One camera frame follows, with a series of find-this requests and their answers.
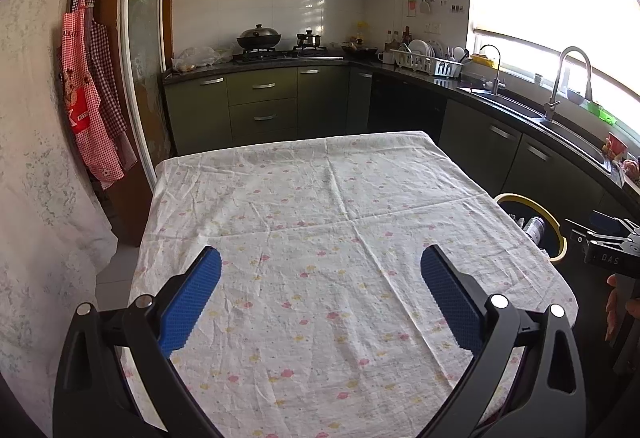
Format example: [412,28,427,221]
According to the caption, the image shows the steel double sink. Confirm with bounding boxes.
[459,87,622,187]

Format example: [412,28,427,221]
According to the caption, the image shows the black wok with lid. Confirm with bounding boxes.
[236,24,281,50]

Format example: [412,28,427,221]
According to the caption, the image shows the green kitchen cabinets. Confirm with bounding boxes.
[162,59,639,223]

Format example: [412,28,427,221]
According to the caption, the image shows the red bowl on counter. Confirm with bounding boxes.
[602,133,628,163]

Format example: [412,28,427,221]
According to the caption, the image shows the tall steel sink faucet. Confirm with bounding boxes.
[544,45,592,121]

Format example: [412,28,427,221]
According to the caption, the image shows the small steel faucet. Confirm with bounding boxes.
[480,43,502,95]

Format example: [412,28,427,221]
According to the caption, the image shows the clear plastic bottle white label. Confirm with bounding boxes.
[522,216,546,245]

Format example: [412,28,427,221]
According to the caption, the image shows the yellow rimmed blue trash bin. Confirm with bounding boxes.
[495,193,567,265]

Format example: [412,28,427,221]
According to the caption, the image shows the green item on windowsill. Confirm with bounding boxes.
[586,100,617,126]

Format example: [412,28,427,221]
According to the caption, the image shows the person's right hand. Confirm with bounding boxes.
[603,272,640,343]

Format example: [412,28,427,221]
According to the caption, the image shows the plastic bag on counter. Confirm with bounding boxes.
[171,46,233,73]

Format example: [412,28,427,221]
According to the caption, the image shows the white dish rack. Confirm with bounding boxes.
[387,40,471,79]

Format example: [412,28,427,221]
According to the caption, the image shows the red checked apron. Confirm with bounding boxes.
[60,0,138,189]

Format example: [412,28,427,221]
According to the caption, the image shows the wooden frame glass door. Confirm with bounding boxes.
[96,0,171,247]

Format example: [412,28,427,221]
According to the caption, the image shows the gas stove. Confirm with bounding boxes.
[232,46,330,65]

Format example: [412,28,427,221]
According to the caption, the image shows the small dark pot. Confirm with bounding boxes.
[296,29,321,50]

